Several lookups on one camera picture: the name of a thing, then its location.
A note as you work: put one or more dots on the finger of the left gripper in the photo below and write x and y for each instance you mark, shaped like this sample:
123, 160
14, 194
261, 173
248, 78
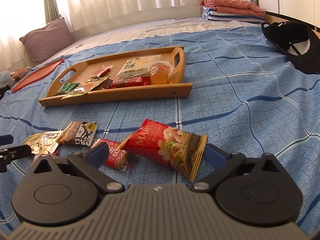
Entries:
8, 155

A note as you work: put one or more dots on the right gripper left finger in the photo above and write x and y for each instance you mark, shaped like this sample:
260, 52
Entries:
86, 165

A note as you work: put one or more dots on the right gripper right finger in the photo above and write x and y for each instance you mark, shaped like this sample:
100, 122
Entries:
225, 165

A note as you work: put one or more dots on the red biscuit packet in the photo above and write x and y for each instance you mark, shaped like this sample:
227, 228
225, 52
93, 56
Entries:
117, 159

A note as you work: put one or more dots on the brown white snack packet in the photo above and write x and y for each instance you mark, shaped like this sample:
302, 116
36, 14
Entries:
78, 133

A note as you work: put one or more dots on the gold foil snack packet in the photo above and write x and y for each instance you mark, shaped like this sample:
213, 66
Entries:
43, 143

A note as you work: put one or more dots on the red mixed nuts bag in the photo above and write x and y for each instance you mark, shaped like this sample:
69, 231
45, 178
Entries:
168, 146

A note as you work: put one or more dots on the peach picture snack packet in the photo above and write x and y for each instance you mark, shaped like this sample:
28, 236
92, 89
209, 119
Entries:
86, 87

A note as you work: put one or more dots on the green snack packet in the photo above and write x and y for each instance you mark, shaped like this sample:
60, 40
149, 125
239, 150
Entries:
66, 88

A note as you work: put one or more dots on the dark red snack packet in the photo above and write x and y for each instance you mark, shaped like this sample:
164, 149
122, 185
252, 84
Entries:
130, 82

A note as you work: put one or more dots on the small pink snack packet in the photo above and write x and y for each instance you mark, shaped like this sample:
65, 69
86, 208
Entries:
101, 72

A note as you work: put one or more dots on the orange jelly cup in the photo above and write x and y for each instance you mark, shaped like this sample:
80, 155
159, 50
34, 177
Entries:
160, 72

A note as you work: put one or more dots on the blue checked bed sheet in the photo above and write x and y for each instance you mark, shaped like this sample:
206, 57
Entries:
246, 97

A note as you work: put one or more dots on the red plastic tray lid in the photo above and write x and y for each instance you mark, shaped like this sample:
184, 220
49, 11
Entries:
37, 75

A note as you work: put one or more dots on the white flower cake packet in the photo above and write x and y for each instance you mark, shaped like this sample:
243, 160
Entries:
137, 66

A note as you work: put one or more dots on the wooden serving tray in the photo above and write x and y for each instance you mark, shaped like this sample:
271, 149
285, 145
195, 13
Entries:
174, 88

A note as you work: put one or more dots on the white quilted mattress pad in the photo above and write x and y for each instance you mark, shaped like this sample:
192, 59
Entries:
143, 30

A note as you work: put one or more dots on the purple pillow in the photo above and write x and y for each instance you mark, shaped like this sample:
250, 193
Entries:
43, 43

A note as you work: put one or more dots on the black baseball cap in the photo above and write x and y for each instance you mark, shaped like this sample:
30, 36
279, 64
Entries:
297, 41

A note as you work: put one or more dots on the green drape curtain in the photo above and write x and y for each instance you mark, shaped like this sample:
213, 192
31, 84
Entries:
51, 11

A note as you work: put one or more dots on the folded blue striped blanket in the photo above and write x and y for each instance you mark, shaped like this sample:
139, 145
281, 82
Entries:
211, 15

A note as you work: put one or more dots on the folded salmon blanket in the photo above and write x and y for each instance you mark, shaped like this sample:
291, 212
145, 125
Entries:
237, 7

